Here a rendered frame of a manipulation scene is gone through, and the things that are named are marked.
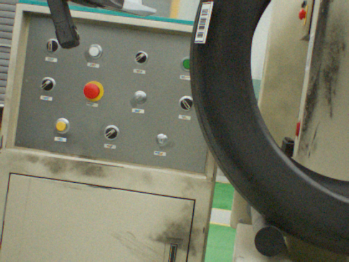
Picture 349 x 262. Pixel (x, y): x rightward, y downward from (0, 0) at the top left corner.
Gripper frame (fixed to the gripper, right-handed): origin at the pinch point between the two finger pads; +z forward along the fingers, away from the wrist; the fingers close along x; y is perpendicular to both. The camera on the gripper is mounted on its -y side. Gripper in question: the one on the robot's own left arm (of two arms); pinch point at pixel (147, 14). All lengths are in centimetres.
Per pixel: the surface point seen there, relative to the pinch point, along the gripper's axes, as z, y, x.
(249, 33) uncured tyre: 16.8, -0.2, -13.0
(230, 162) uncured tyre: 19.0, -18.9, -9.8
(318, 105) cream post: 33.1, -6.7, 28.5
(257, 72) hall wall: 34, 37, 934
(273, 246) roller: 28.3, -29.5, -8.4
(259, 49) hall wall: 28, 68, 934
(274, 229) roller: 27.9, -27.1, -8.2
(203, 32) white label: 10.4, -1.6, -11.9
